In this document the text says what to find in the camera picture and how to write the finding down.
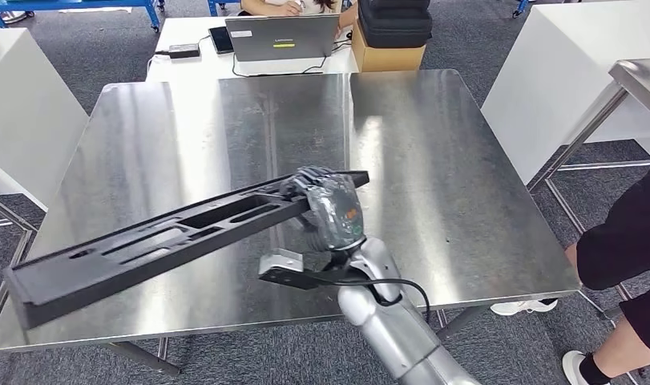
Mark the seated person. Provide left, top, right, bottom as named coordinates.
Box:
left=239, top=0, right=359, bottom=39

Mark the white panel desk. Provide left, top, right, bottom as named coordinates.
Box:
left=481, top=0, right=650, bottom=186

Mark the brown cardboard box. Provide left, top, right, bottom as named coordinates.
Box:
left=351, top=21, right=427, bottom=73

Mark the steel frame table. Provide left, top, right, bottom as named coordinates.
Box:
left=526, top=58, right=650, bottom=385

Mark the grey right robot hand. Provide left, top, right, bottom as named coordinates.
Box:
left=279, top=166, right=366, bottom=253

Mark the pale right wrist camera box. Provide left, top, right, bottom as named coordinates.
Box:
left=258, top=248, right=317, bottom=291

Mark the black zip case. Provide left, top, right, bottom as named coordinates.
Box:
left=357, top=0, right=434, bottom=50

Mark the black plastic car part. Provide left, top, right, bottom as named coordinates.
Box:
left=3, top=169, right=371, bottom=331

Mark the black power adapter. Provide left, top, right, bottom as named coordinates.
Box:
left=167, top=43, right=201, bottom=60

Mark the blue steel shelf rack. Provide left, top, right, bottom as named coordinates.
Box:
left=0, top=0, right=165, bottom=31

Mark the stainless steel workbench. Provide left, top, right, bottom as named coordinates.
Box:
left=0, top=69, right=583, bottom=379

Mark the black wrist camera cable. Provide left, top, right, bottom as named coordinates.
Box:
left=313, top=275, right=432, bottom=325

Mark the grey laptop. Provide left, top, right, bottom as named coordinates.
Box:
left=224, top=14, right=341, bottom=63

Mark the white desk with steel legs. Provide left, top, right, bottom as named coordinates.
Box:
left=0, top=27, right=90, bottom=341

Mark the black smartphone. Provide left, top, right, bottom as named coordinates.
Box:
left=208, top=25, right=235, bottom=56

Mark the black laptop cable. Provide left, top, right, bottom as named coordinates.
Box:
left=231, top=39, right=353, bottom=79

